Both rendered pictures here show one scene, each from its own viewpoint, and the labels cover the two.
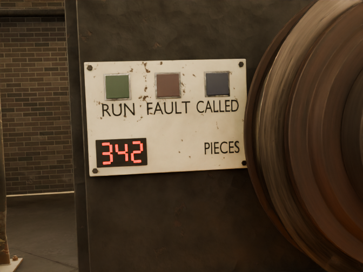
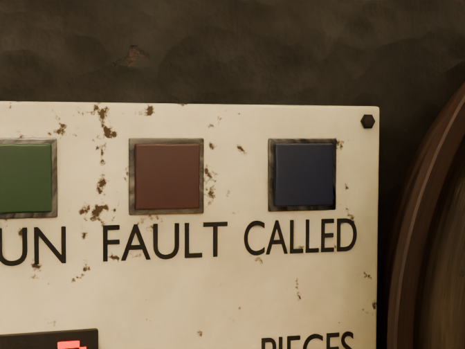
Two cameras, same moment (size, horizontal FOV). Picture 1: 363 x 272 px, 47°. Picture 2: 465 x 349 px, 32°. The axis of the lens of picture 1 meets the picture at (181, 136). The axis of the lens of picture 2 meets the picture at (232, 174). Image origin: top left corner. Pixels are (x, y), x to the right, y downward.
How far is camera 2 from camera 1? 25 cm
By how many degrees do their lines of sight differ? 10
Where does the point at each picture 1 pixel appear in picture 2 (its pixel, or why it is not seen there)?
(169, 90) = (172, 192)
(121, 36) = (32, 23)
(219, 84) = (310, 176)
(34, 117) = not seen: outside the picture
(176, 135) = (185, 318)
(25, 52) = not seen: outside the picture
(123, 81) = (35, 163)
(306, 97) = not seen: outside the picture
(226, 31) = (327, 25)
